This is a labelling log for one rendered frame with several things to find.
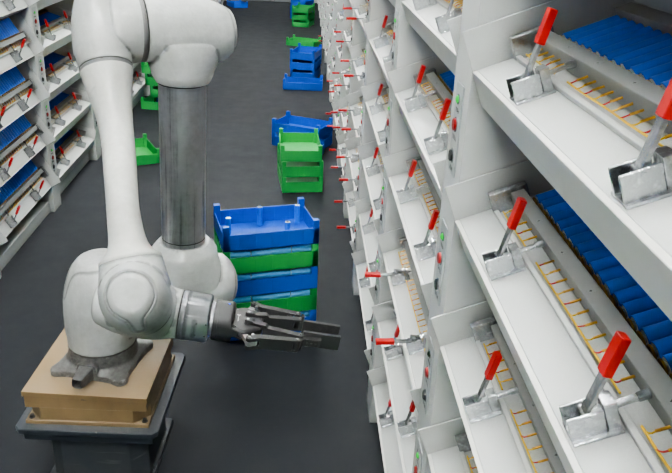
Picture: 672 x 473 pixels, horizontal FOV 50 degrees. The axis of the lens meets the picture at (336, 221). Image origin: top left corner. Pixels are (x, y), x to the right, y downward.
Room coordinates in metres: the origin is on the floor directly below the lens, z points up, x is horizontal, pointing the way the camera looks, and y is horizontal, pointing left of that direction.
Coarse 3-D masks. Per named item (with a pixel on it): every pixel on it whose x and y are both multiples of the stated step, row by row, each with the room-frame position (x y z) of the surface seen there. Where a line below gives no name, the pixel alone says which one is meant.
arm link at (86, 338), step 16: (80, 256) 1.42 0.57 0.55; (96, 256) 1.42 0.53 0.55; (80, 272) 1.37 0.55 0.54; (96, 272) 1.37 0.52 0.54; (64, 288) 1.40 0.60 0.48; (80, 288) 1.35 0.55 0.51; (64, 304) 1.37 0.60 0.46; (80, 304) 1.34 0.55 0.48; (64, 320) 1.37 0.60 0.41; (80, 320) 1.34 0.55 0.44; (80, 336) 1.34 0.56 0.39; (96, 336) 1.34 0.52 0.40; (112, 336) 1.35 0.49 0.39; (80, 352) 1.34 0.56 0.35; (96, 352) 1.34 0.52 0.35; (112, 352) 1.35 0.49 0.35
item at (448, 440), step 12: (456, 420) 0.87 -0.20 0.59; (420, 432) 0.87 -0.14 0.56; (432, 432) 0.87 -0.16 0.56; (444, 432) 0.87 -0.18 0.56; (456, 432) 0.87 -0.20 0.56; (432, 444) 0.87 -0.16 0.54; (444, 444) 0.87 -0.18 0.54; (456, 444) 0.87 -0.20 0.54; (468, 444) 0.86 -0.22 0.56; (432, 456) 0.86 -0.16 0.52; (444, 456) 0.86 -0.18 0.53; (456, 456) 0.85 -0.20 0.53; (468, 456) 0.85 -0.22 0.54; (432, 468) 0.84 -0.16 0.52; (444, 468) 0.83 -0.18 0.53; (456, 468) 0.83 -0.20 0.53; (468, 468) 0.82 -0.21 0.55
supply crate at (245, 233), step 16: (240, 208) 2.15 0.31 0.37; (256, 208) 2.16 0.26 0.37; (272, 208) 2.18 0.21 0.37; (288, 208) 2.20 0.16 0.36; (304, 208) 2.18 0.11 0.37; (224, 224) 2.13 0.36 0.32; (240, 224) 2.13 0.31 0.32; (256, 224) 2.14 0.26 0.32; (272, 224) 2.15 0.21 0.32; (304, 224) 2.16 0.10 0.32; (224, 240) 1.93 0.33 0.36; (240, 240) 1.95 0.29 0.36; (256, 240) 1.96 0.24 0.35; (272, 240) 1.98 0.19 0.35; (288, 240) 1.99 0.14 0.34; (304, 240) 2.01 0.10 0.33
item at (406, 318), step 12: (384, 240) 1.57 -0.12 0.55; (396, 240) 1.57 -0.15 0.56; (384, 252) 1.57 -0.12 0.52; (396, 252) 1.55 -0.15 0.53; (396, 264) 1.49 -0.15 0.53; (396, 288) 1.39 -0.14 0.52; (396, 300) 1.34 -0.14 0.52; (408, 300) 1.32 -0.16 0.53; (396, 312) 1.29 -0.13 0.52; (408, 312) 1.28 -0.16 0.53; (408, 324) 1.24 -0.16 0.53; (420, 324) 1.22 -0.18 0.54; (408, 336) 1.19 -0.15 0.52; (408, 360) 1.12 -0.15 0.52; (420, 360) 1.11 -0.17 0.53; (420, 372) 1.07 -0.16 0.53; (420, 384) 1.04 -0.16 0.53
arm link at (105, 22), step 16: (80, 0) 1.40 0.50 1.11; (96, 0) 1.40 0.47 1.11; (112, 0) 1.41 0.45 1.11; (128, 0) 1.42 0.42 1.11; (80, 16) 1.38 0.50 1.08; (96, 16) 1.38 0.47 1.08; (112, 16) 1.39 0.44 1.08; (128, 16) 1.39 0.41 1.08; (144, 16) 1.41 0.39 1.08; (80, 32) 1.36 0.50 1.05; (96, 32) 1.36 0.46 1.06; (112, 32) 1.37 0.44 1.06; (128, 32) 1.38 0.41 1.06; (144, 32) 1.40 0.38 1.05; (80, 48) 1.35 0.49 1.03; (96, 48) 1.34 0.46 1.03; (112, 48) 1.35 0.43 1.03; (128, 48) 1.38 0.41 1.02; (144, 48) 1.40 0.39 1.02; (80, 64) 1.35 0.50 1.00
